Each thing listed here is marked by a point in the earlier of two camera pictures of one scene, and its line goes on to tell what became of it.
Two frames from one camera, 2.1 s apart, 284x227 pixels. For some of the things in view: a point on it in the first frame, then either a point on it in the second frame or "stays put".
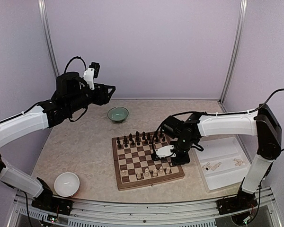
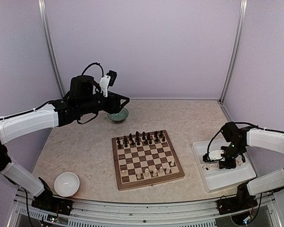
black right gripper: x=185 y=160 → x=232 y=164
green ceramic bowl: x=118 y=114 stays put
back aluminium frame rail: x=163 y=99 stays put
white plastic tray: x=224 y=163 stays put
